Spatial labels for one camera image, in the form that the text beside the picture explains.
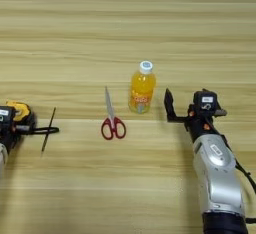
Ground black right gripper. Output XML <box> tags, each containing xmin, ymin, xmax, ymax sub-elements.
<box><xmin>163</xmin><ymin>87</ymin><xmax>228</xmax><ymax>144</ymax></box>

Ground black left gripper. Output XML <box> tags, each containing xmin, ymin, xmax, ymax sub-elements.
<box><xmin>0</xmin><ymin>112</ymin><xmax>37</xmax><ymax>154</ymax></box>

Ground yellow black tape measure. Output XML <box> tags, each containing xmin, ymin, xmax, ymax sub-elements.
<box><xmin>5</xmin><ymin>100</ymin><xmax>61</xmax><ymax>136</ymax></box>

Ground orange juice bottle white cap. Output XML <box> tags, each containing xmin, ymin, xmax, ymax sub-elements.
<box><xmin>128</xmin><ymin>60</ymin><xmax>157</xmax><ymax>115</ymax></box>

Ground thin black pen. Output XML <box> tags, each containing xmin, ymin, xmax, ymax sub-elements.
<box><xmin>40</xmin><ymin>107</ymin><xmax>57</xmax><ymax>153</ymax></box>

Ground right black box white label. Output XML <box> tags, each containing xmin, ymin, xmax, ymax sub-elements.
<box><xmin>193</xmin><ymin>91</ymin><xmax>220</xmax><ymax>114</ymax></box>

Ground black box white label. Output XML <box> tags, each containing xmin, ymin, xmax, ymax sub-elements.
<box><xmin>0</xmin><ymin>106</ymin><xmax>16</xmax><ymax>133</ymax></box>
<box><xmin>193</xmin><ymin>91</ymin><xmax>220</xmax><ymax>114</ymax></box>

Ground left black box white label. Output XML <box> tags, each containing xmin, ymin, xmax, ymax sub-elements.
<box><xmin>0</xmin><ymin>106</ymin><xmax>16</xmax><ymax>133</ymax></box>

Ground red handled scissors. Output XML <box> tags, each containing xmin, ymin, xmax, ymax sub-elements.
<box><xmin>100</xmin><ymin>86</ymin><xmax>127</xmax><ymax>141</ymax></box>

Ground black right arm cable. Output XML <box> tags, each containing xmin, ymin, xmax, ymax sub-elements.
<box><xmin>219</xmin><ymin>134</ymin><xmax>256</xmax><ymax>225</ymax></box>

